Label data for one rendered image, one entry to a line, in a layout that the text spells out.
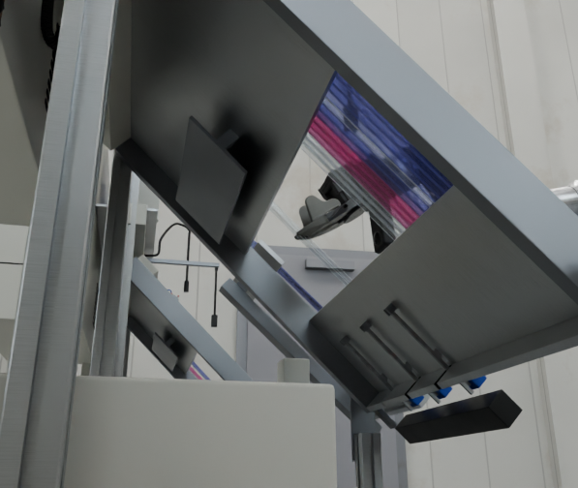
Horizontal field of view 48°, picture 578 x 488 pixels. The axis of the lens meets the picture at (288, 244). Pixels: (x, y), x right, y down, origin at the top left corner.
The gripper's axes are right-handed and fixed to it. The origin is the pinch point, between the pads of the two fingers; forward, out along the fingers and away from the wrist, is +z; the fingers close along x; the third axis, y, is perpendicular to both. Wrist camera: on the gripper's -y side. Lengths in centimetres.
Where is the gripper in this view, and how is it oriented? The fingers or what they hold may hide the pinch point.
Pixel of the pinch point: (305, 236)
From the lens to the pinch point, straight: 109.5
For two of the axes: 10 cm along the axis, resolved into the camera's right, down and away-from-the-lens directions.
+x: 2.2, -3.5, -9.1
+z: -8.2, 4.4, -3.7
